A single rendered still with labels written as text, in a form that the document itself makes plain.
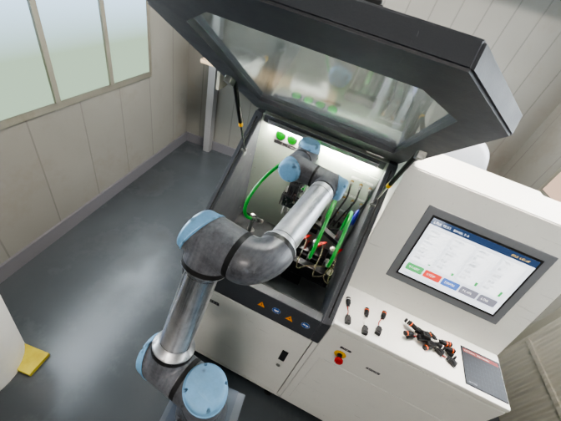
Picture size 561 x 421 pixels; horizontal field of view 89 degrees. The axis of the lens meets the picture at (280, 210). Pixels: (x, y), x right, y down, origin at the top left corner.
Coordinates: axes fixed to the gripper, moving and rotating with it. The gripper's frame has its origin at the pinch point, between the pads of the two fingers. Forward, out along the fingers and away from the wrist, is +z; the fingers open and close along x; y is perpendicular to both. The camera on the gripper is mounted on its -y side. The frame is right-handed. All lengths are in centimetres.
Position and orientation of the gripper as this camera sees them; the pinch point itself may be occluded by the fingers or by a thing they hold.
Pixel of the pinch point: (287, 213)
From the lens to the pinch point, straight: 120.8
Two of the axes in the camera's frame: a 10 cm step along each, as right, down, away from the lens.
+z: -2.4, 7.4, 6.3
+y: -3.6, 5.4, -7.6
